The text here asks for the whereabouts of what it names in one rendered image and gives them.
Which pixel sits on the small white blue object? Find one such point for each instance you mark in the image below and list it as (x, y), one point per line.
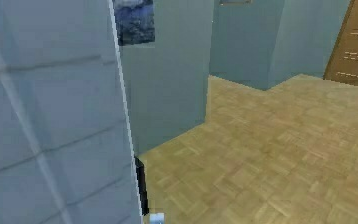
(157, 219)

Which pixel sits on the grey framed wall picture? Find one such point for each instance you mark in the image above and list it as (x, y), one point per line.
(235, 2)

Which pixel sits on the pale grey room door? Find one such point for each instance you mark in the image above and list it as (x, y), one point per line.
(53, 116)

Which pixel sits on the brown wooden room door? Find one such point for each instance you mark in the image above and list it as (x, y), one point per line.
(352, 50)

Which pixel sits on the blue framed wall picture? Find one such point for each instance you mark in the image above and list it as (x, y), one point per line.
(135, 21)

